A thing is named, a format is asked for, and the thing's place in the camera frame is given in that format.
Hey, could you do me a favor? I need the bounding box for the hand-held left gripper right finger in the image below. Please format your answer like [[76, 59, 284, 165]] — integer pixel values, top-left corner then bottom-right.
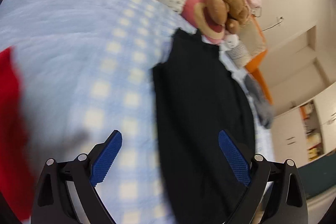
[[218, 130, 308, 224]]

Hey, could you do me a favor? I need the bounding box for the orange sofa bed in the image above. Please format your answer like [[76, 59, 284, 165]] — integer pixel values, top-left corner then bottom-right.
[[29, 0, 274, 106]]

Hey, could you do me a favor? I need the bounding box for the small white plush toy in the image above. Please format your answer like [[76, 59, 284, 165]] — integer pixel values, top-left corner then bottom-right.
[[225, 34, 240, 49]]

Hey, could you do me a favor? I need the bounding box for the grey garment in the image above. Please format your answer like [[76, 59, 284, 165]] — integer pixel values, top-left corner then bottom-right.
[[244, 74, 274, 130]]

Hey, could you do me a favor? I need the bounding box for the beige patchwork pillow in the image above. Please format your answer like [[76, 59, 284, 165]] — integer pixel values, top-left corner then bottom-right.
[[227, 19, 267, 69]]

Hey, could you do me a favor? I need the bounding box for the white wardrobe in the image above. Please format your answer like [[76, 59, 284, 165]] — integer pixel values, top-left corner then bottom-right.
[[272, 81, 336, 163]]

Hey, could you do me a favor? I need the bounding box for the brown plush toy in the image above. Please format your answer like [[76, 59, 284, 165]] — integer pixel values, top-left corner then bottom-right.
[[204, 0, 250, 34]]

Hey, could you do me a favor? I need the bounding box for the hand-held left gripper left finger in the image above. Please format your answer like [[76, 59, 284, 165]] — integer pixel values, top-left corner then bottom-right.
[[31, 130, 123, 224]]

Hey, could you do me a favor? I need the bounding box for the blue plaid bedspread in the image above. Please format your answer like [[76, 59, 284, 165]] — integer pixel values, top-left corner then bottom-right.
[[0, 0, 275, 224]]

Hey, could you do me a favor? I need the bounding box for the pink round plush cushion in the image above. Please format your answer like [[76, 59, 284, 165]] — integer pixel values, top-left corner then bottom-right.
[[183, 0, 227, 45]]

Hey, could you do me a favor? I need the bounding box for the black jacket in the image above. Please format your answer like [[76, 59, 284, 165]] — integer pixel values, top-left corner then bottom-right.
[[152, 28, 257, 224]]

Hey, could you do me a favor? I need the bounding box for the red garment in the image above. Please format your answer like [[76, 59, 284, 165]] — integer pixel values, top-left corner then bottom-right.
[[0, 47, 36, 222]]

